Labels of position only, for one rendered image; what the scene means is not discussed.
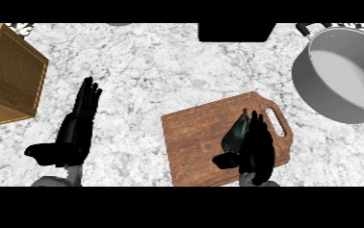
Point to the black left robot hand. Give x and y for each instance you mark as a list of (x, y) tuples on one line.
[(76, 132)]

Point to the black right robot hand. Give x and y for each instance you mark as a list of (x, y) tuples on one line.
[(257, 148)]

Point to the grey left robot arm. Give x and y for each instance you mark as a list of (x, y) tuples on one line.
[(65, 178)]

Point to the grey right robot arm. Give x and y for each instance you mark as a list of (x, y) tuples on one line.
[(254, 180)]

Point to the brown wooden cutting board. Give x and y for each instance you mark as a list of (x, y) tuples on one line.
[(204, 148)]

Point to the grey metal pot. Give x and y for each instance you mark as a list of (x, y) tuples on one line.
[(332, 78)]

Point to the brown wicker basket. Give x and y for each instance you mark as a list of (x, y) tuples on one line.
[(17, 78)]

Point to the small grey object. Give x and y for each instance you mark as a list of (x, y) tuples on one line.
[(119, 24)]

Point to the black appliance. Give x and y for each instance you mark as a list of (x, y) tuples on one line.
[(236, 32)]

